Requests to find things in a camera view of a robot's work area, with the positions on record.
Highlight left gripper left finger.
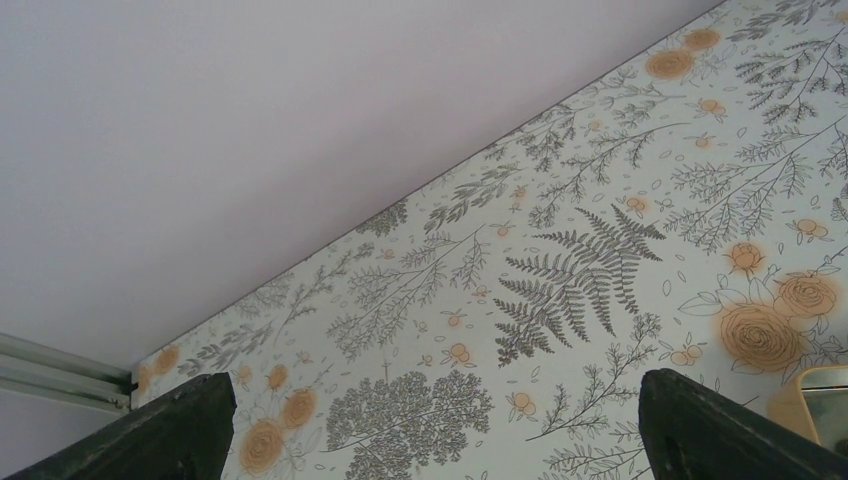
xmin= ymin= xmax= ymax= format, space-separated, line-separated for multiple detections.
xmin=8 ymin=373 xmax=237 ymax=480

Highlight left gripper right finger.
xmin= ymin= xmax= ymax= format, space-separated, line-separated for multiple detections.
xmin=638 ymin=368 xmax=847 ymax=480

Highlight empty gold tin lid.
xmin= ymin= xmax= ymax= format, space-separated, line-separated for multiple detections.
xmin=767 ymin=365 xmax=847 ymax=456

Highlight floral patterned table mat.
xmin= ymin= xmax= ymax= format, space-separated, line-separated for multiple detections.
xmin=133 ymin=1 xmax=847 ymax=479

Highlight aluminium corner frame post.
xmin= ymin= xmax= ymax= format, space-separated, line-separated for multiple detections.
xmin=1 ymin=334 xmax=134 ymax=415

